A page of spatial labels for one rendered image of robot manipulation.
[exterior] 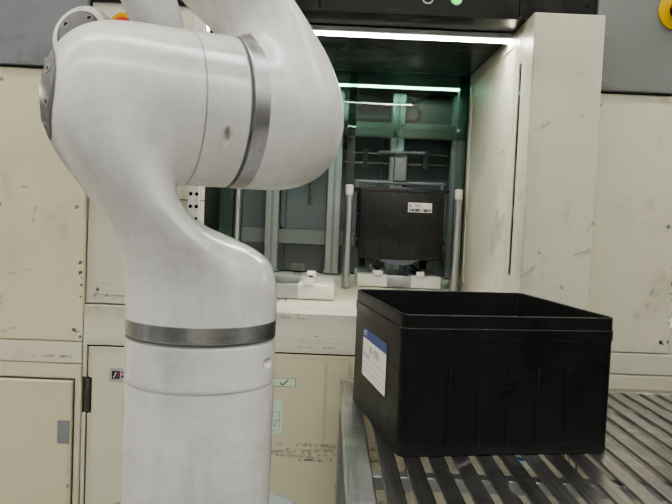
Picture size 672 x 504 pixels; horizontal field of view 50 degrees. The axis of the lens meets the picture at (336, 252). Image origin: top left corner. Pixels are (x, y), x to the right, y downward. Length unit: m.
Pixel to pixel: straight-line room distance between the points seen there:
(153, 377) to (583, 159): 0.92
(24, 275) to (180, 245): 0.88
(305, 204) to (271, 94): 1.63
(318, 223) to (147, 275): 1.65
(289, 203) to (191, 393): 1.66
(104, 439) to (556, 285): 0.84
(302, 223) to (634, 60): 1.14
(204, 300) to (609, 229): 0.95
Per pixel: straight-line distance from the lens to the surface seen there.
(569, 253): 1.28
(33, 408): 1.41
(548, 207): 1.27
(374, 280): 1.79
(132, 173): 0.51
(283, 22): 0.59
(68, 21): 1.05
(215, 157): 0.54
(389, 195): 1.79
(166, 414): 0.55
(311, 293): 1.47
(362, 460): 0.87
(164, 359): 0.54
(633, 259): 1.38
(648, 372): 1.42
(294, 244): 2.17
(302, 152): 0.56
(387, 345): 0.92
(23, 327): 1.39
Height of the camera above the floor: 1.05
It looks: 3 degrees down
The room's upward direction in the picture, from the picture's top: 2 degrees clockwise
